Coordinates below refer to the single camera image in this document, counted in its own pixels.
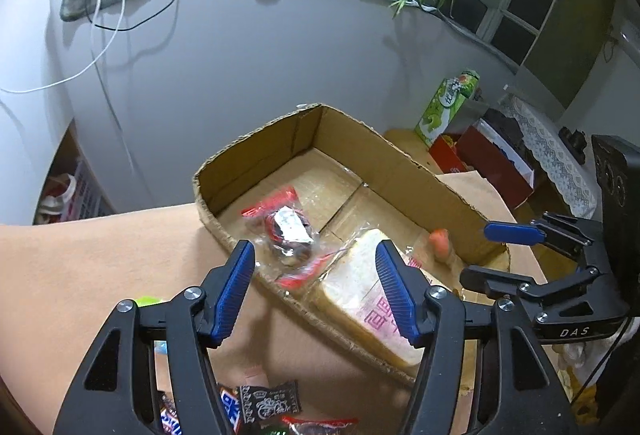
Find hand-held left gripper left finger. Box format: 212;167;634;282
52;240;257;435

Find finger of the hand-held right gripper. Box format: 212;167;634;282
484;211;608;261
460;265;613;312

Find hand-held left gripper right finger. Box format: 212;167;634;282
374;239;576;435

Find black patterned candy wrapper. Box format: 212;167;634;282
236;380;303;423

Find blue brown chocolate bar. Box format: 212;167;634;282
217;385;247;435
159;392;186;435

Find cardboard box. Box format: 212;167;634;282
192;102;511;378

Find sliced bread packet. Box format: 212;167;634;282
310;229;451;368

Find small orange snack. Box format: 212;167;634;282
429;229;453;261

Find open red box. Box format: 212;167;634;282
429;119;536;212

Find red clear snack packet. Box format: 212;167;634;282
241;187;346;291

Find small dark object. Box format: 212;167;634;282
559;127;588;163

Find white lace cloth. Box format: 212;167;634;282
500;95;598;221

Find green drink carton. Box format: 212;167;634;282
415;69;481;146

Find white plastic basket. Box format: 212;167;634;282
32;157;113;226

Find white cable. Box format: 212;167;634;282
0;0;126;93

